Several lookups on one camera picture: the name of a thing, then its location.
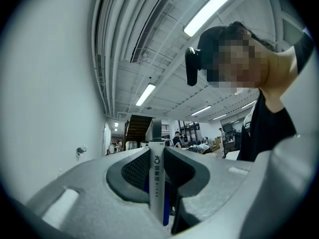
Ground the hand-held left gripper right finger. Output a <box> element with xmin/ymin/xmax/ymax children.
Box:
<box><xmin>164</xmin><ymin>146</ymin><xmax>252</xmax><ymax>239</ymax></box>

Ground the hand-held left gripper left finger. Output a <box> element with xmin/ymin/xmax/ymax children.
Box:
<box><xmin>24</xmin><ymin>147</ymin><xmax>175</xmax><ymax>239</ymax></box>

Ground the blue microfibre cloth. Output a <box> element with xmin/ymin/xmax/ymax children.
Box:
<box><xmin>143</xmin><ymin>178</ymin><xmax>172</xmax><ymax>227</ymax></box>

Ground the white labelled tube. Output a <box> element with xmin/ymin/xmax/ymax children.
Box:
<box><xmin>149</xmin><ymin>118</ymin><xmax>166</xmax><ymax>225</ymax></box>

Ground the person's black shirt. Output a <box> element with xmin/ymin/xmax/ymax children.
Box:
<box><xmin>236</xmin><ymin>27</ymin><xmax>315</xmax><ymax>162</ymax></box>

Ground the long ceiling light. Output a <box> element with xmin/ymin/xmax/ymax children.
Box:
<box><xmin>136</xmin><ymin>83</ymin><xmax>157</xmax><ymax>107</ymax></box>
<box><xmin>183</xmin><ymin>0</ymin><xmax>237</xmax><ymax>37</ymax></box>
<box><xmin>190</xmin><ymin>105</ymin><xmax>212</xmax><ymax>117</ymax></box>

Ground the dark wooden staircase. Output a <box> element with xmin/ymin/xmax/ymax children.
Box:
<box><xmin>123</xmin><ymin>115</ymin><xmax>153</xmax><ymax>149</ymax></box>

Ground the person's head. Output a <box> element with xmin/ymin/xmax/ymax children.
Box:
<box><xmin>196</xmin><ymin>20</ymin><xmax>300</xmax><ymax>113</ymax></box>

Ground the ceiling air vent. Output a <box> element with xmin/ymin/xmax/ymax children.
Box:
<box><xmin>130</xmin><ymin>0</ymin><xmax>170</xmax><ymax>64</ymax></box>

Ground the black head-mounted camera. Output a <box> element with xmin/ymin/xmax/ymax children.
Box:
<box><xmin>184</xmin><ymin>46</ymin><xmax>202</xmax><ymax>87</ymax></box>

